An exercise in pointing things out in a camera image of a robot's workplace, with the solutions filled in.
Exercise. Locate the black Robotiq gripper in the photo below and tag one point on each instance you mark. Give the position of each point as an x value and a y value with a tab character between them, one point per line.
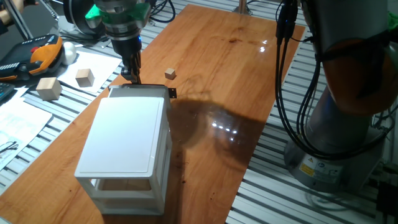
127	48

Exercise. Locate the medium wooden cube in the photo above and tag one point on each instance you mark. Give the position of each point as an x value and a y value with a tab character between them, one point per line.
84	77

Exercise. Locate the white plastic drawer cabinet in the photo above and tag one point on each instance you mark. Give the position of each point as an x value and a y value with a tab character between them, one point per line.
124	137

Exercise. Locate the white egg shaped object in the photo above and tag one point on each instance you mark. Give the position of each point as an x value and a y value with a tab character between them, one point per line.
69	53

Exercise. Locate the plain white paper sheet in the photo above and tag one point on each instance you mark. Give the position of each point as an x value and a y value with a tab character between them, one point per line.
99	67

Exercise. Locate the black rimmed eyeglasses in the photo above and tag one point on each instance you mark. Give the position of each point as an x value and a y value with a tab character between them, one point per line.
9	147

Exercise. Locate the metal frame post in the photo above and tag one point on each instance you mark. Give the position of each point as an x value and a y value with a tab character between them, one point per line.
242	7

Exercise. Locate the black orange teach pendant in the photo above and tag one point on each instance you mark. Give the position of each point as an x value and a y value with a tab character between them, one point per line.
28	56

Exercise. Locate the person forearm blue sleeve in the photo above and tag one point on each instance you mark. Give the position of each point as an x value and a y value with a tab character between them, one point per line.
18	3

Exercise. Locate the green printed wrist mount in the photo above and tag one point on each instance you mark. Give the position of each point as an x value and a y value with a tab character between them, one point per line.
93	14

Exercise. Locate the glossy orange wooden board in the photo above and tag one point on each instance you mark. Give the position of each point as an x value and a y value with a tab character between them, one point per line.
217	77

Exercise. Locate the large wooden cube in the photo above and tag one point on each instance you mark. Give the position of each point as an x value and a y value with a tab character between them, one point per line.
48	89

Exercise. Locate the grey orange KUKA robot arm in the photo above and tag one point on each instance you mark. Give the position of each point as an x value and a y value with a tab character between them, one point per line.
342	124

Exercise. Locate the printed white paper sheet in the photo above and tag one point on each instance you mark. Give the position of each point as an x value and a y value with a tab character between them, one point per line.
21	124

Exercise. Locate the small wooden cube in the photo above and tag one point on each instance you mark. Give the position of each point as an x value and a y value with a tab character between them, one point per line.
170	74

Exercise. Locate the black computer keyboard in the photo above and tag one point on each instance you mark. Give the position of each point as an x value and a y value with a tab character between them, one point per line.
5	91

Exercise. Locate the grey tripod leg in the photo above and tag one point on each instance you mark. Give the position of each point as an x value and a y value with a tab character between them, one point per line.
48	11
18	20

